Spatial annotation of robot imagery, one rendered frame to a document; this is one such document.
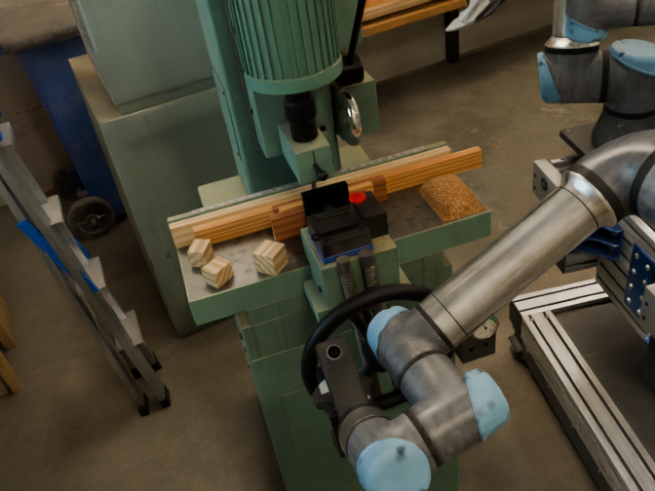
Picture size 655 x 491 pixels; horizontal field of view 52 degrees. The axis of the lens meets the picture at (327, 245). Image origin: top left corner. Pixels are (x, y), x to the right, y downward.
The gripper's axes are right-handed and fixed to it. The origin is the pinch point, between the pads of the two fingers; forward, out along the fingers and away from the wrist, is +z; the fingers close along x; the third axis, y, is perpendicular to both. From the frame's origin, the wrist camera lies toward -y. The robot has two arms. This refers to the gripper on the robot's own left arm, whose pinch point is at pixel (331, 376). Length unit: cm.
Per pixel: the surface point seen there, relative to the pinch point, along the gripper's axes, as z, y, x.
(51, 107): 184, -82, -58
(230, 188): 68, -33, -4
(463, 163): 31, -25, 42
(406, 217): 23.2, -18.4, 25.4
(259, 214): 29.8, -26.5, -1.6
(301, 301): 22.0, -8.8, 0.9
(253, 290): 19.1, -14.0, -7.4
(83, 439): 116, 32, -69
